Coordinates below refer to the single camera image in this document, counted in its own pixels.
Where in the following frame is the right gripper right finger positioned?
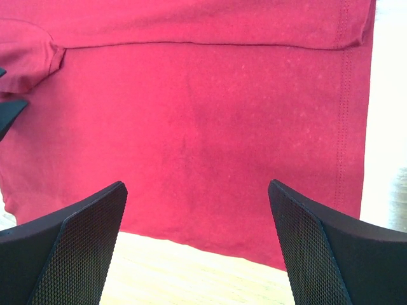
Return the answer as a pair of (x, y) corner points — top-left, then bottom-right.
(268, 180), (406, 304)

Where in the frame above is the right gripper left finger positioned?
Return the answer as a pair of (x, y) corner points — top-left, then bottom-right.
(1, 182), (128, 305)

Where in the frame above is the dark red t-shirt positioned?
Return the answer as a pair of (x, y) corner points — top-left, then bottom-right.
(1, 1), (376, 269)

